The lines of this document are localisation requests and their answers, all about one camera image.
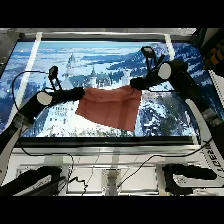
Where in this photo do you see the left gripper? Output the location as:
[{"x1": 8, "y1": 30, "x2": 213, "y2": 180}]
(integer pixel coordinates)
[{"x1": 68, "y1": 87, "x2": 86, "y2": 101}]

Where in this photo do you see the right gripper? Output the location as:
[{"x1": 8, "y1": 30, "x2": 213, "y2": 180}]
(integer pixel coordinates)
[{"x1": 129, "y1": 77, "x2": 149, "y2": 91}]

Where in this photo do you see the red-brown garment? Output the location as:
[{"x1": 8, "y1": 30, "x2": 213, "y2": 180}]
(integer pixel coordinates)
[{"x1": 75, "y1": 85, "x2": 143, "y2": 132}]

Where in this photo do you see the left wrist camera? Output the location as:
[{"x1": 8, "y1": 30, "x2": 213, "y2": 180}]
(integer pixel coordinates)
[{"x1": 48, "y1": 65, "x2": 63, "y2": 92}]

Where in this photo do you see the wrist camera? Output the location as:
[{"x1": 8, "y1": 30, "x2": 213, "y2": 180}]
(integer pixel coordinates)
[
  {"x1": 140, "y1": 46, "x2": 158, "y2": 75},
  {"x1": 48, "y1": 65, "x2": 63, "y2": 92}
]

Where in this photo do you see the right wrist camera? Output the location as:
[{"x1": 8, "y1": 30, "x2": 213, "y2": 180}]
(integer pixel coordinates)
[{"x1": 140, "y1": 46, "x2": 158, "y2": 75}]

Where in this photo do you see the silver frame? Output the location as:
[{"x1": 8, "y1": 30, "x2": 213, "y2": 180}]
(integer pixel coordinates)
[{"x1": 0, "y1": 135, "x2": 224, "y2": 197}]

